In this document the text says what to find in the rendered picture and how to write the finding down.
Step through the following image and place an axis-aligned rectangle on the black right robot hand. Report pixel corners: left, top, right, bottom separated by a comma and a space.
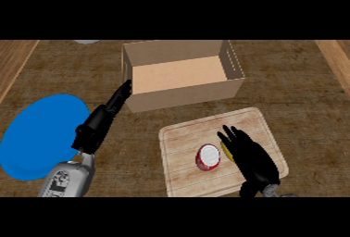
216, 124, 282, 198

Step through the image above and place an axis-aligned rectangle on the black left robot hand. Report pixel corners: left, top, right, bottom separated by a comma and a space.
71, 79, 135, 156

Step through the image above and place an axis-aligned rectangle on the yellow lemon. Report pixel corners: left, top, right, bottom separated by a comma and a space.
220, 141, 237, 164

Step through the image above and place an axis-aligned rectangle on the pale wooden cutting board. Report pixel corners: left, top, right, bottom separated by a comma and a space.
157, 106, 290, 198

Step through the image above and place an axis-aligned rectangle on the open cardboard box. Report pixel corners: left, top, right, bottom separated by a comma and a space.
120, 40, 247, 114

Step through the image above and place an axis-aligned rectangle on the red can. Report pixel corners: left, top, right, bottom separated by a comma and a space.
194, 143, 223, 171

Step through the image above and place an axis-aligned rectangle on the blue round plate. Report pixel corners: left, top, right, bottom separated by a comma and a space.
0, 94, 92, 181

